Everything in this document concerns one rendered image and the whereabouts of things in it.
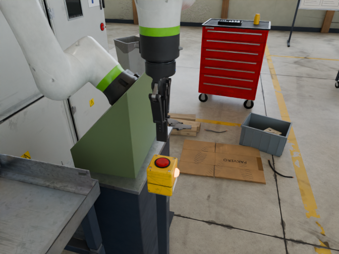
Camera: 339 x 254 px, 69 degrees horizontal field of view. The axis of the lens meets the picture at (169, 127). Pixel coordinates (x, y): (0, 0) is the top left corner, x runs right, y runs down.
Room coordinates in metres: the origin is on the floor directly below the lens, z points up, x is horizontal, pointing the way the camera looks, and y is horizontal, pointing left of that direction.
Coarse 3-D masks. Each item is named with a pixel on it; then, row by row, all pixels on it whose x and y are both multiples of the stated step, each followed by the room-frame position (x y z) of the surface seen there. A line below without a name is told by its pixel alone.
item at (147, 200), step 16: (112, 192) 0.66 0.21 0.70; (144, 192) 0.68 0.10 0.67; (96, 208) 0.68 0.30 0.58; (112, 208) 0.66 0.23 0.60; (128, 208) 0.64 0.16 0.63; (144, 208) 0.67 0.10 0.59; (112, 224) 0.66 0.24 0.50; (128, 224) 0.64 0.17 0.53; (144, 224) 0.66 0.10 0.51; (112, 240) 0.67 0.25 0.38; (128, 240) 0.65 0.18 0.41; (144, 240) 0.65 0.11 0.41
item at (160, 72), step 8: (152, 64) 0.56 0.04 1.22; (160, 64) 0.55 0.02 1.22; (168, 64) 0.56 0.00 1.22; (152, 72) 0.55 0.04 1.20; (160, 72) 0.55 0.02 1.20; (168, 72) 0.56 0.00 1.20; (152, 80) 0.56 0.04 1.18; (160, 80) 0.55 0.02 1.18; (152, 88) 0.55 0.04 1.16; (160, 88) 0.55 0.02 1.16
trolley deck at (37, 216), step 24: (0, 192) 0.52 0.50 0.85; (24, 192) 0.52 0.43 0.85; (48, 192) 0.52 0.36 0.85; (96, 192) 0.55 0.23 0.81; (0, 216) 0.43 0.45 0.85; (24, 216) 0.43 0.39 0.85; (48, 216) 0.43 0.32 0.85; (72, 216) 0.43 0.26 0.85; (0, 240) 0.36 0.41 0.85; (24, 240) 0.36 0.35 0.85; (48, 240) 0.36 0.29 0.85
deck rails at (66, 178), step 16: (0, 160) 0.62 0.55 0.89; (16, 160) 0.60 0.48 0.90; (32, 160) 0.58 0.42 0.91; (0, 176) 0.58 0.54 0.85; (16, 176) 0.58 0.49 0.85; (32, 176) 0.58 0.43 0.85; (48, 176) 0.57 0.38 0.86; (64, 176) 0.56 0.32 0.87; (80, 176) 0.54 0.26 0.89; (80, 192) 0.51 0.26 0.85
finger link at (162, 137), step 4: (156, 124) 0.58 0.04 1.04; (164, 124) 0.58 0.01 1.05; (156, 128) 0.58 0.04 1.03; (164, 128) 0.58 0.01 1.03; (156, 132) 0.58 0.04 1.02; (164, 132) 0.58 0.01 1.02; (156, 136) 0.58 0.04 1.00; (160, 136) 0.58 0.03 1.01; (164, 136) 0.58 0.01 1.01; (156, 140) 0.58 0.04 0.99; (160, 140) 0.58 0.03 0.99; (164, 140) 0.58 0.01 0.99
